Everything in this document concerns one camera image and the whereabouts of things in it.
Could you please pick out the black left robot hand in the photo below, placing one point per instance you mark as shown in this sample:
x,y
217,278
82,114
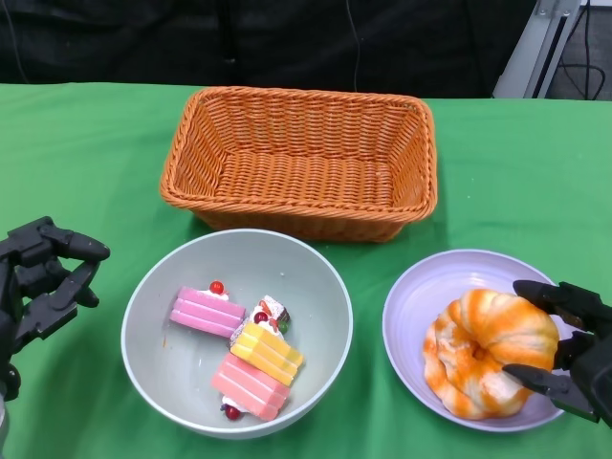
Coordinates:
x,y
28,287

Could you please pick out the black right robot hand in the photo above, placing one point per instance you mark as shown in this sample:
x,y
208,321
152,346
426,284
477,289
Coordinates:
x,y
593,368

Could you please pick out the pink cake slice with cherry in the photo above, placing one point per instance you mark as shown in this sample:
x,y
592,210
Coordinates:
x,y
205,311

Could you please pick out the pale lavender plate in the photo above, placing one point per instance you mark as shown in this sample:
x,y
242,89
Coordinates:
x,y
430,277

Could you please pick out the small pink cake slice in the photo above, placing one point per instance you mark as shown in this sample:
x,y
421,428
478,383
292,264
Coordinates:
x,y
248,385

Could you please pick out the chocolate cake piece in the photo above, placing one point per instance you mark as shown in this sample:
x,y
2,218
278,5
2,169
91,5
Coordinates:
x,y
275,306

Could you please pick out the yellow layered cake slice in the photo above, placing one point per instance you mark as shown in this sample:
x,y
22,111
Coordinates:
x,y
268,351

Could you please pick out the grey-green bowl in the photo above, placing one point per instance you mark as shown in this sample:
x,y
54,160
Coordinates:
x,y
287,258

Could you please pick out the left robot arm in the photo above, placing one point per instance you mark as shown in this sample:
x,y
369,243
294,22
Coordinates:
x,y
3,423

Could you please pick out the orange wicker basket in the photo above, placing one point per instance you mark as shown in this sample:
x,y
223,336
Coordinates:
x,y
306,177

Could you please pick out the green tablecloth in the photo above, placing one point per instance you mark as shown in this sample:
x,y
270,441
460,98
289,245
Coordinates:
x,y
72,158

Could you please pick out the black backdrop cloth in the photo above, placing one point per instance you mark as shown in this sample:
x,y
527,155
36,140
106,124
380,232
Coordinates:
x,y
143,43

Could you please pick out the black stand pole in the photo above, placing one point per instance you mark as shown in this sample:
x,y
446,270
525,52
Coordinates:
x,y
231,61

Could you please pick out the grey aluminium frame post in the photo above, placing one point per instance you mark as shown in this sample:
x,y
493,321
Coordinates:
x,y
535,62

